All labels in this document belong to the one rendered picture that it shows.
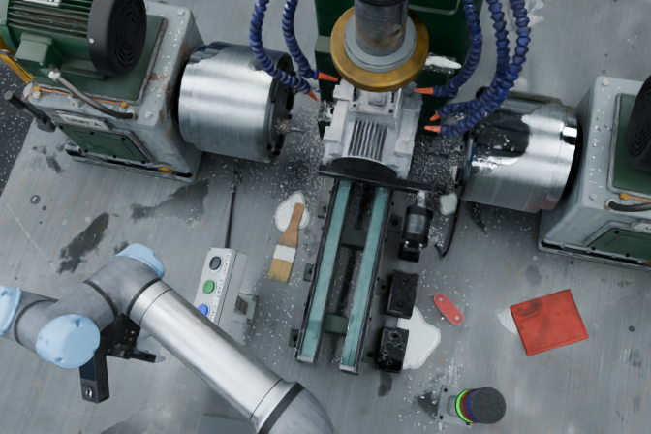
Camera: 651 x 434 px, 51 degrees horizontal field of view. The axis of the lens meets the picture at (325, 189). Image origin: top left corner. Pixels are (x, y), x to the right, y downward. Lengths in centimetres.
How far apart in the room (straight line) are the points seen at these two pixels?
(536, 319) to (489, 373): 17
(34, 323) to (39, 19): 61
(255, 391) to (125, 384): 75
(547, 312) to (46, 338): 111
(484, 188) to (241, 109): 53
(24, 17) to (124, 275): 59
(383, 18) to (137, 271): 55
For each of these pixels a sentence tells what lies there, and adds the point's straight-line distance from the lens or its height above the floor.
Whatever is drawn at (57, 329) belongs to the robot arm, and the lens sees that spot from 103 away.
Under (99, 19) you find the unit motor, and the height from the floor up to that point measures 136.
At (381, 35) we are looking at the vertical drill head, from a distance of 117.
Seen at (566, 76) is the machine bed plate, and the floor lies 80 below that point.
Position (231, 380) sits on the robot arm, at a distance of 102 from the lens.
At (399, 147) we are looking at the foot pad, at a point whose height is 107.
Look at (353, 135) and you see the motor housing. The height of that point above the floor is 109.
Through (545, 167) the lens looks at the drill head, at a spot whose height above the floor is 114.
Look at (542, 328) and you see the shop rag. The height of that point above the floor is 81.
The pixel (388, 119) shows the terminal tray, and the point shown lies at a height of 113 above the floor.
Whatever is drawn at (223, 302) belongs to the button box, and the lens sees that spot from 140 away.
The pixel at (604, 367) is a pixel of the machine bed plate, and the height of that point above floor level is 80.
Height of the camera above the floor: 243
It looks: 72 degrees down
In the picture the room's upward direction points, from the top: 10 degrees counter-clockwise
